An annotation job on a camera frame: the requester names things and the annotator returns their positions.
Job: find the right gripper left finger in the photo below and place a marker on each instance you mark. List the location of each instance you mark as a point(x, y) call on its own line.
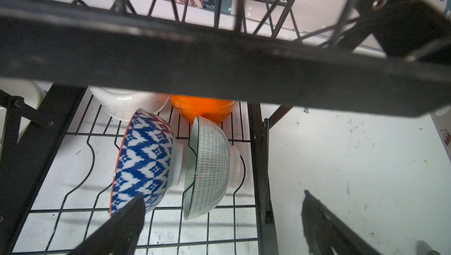
point(119, 235)

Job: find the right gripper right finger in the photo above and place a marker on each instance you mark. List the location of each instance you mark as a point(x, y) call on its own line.
point(326, 234)

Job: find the blue patterned ceramic bowl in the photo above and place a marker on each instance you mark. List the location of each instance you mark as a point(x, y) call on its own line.
point(149, 162)

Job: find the light green ceramic bowl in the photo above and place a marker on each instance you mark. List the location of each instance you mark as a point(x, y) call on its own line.
point(214, 167)

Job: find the white ceramic bowl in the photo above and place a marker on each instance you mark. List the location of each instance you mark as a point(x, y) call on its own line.
point(121, 104)

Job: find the orange plastic bowl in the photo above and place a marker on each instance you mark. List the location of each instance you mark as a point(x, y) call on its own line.
point(189, 107)

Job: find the metal spoon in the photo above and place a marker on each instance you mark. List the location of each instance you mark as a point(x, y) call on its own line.
point(423, 248)

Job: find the black wire dish rack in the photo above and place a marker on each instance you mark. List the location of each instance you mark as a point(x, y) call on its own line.
point(395, 61)

